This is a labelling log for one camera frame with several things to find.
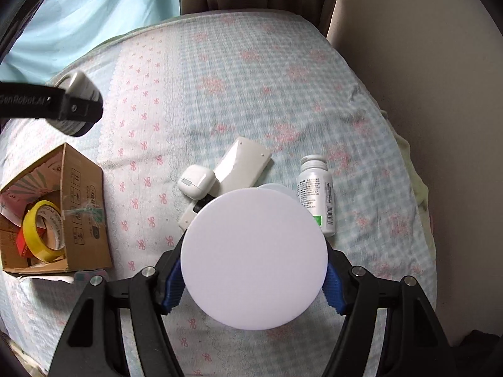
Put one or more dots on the white round disc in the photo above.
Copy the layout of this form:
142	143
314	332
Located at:
253	257

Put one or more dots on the striped pink paper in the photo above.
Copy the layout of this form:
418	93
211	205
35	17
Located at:
23	194

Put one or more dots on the yellow tape roll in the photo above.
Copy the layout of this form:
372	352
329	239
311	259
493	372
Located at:
33	239

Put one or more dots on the checked floral bed sheet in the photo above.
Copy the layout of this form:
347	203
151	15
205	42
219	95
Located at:
243	86

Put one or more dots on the red small box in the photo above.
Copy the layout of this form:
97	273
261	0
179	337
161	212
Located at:
21	243

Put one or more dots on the white paper sheet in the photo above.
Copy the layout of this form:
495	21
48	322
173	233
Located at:
51	277

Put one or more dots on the cardboard box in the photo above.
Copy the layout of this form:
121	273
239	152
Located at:
84	220

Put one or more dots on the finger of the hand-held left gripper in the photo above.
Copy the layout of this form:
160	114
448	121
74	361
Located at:
80	108

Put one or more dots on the white earbud case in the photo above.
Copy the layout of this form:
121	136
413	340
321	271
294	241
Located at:
193	180

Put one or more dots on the white pill bottle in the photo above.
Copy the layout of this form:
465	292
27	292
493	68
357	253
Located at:
314	192

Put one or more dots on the light blue curtain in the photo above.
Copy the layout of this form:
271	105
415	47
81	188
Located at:
98	8

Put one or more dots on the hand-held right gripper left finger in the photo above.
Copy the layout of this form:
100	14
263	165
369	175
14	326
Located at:
174	284

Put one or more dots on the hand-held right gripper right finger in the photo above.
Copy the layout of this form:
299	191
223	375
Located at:
333	284

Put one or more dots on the pale blue round disc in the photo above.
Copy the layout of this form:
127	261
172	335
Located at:
281	189

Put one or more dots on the pale green cloth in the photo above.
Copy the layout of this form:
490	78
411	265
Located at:
412	172

